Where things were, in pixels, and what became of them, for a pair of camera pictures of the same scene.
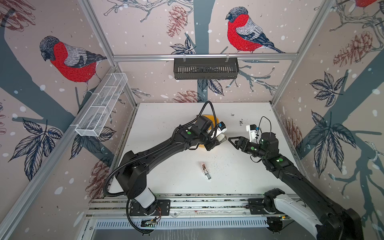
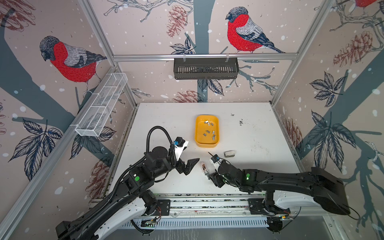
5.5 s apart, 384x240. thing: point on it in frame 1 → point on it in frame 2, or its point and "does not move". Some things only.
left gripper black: x=214 y=143 → x=188 y=167
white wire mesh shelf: x=100 y=105 does not move
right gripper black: x=242 y=140 → x=215 y=179
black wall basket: x=206 y=68 does not move
